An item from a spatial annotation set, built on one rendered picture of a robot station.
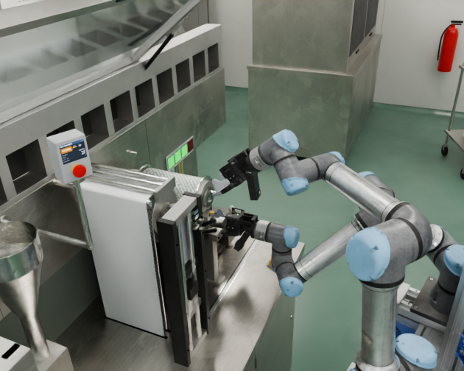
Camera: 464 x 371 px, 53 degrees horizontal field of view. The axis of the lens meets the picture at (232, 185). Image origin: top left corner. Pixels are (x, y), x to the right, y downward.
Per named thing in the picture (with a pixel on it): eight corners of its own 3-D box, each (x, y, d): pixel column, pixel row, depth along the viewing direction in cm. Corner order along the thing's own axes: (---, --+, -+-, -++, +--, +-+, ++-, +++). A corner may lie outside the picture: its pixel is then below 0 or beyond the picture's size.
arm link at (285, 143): (291, 151, 138) (280, 126, 140) (264, 168, 145) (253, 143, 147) (304, 151, 144) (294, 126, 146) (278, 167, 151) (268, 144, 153)
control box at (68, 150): (68, 188, 102) (58, 146, 97) (54, 177, 106) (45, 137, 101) (96, 177, 106) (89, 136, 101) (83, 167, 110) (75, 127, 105)
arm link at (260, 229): (271, 234, 175) (264, 246, 169) (259, 232, 177) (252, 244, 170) (271, 218, 171) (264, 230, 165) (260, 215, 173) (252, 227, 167)
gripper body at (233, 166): (226, 161, 161) (250, 144, 154) (241, 180, 162) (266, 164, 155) (216, 171, 155) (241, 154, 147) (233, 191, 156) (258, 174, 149)
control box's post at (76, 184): (90, 249, 115) (74, 178, 105) (85, 247, 116) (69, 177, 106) (94, 245, 117) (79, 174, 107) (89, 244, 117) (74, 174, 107)
